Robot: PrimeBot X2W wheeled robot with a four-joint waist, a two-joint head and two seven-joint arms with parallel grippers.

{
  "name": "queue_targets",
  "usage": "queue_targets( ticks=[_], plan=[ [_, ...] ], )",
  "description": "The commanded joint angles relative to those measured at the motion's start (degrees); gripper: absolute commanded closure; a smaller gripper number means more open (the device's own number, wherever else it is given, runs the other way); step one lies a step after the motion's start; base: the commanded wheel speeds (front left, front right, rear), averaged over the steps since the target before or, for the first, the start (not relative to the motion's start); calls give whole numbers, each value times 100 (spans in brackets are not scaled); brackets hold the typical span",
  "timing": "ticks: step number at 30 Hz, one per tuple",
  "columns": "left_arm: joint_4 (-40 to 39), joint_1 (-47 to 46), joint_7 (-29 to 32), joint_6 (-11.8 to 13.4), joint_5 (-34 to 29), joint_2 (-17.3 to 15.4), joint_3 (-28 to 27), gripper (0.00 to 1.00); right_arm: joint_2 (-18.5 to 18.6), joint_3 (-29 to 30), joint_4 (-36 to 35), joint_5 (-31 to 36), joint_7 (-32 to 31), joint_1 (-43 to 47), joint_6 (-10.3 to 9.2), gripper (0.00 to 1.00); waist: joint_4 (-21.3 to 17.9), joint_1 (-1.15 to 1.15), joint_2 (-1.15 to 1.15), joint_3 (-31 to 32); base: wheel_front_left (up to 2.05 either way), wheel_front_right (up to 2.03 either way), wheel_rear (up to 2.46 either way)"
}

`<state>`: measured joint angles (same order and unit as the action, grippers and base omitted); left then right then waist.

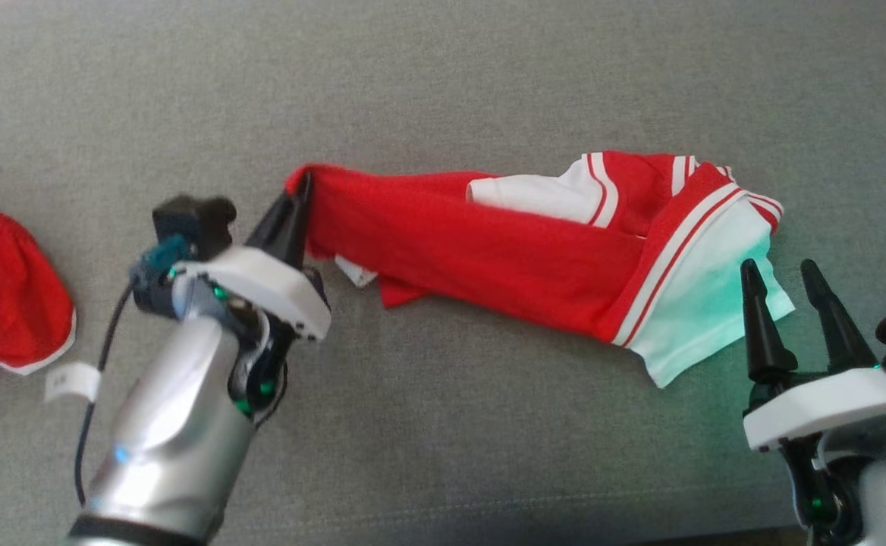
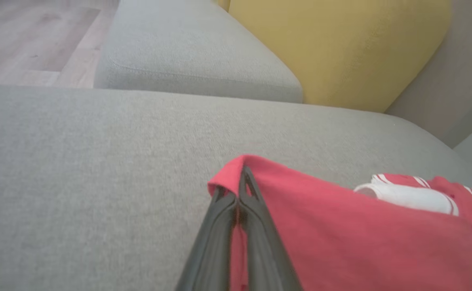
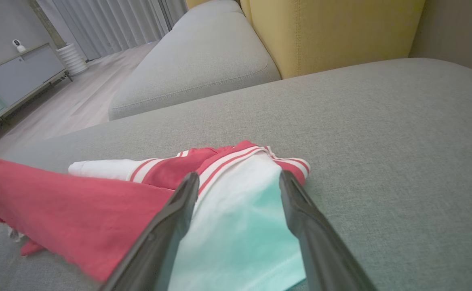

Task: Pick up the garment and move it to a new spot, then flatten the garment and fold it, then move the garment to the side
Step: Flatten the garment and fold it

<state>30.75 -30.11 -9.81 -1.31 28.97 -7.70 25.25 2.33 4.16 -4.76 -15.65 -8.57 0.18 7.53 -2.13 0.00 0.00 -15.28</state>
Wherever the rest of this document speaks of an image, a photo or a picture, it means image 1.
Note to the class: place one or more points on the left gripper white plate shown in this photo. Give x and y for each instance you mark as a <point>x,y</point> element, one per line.
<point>268,284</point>

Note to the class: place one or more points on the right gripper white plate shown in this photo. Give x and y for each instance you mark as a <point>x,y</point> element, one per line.
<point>822,402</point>

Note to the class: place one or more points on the red white basketball jersey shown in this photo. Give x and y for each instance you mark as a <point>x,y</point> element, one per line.
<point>488,250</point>

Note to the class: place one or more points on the red mesh shorts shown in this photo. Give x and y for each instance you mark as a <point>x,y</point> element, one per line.
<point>3,288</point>

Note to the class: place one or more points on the large grey sofa chaise seat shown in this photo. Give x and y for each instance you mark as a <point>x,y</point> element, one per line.
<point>443,76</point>

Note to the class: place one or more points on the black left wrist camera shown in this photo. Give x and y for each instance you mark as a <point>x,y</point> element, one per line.
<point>193,224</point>

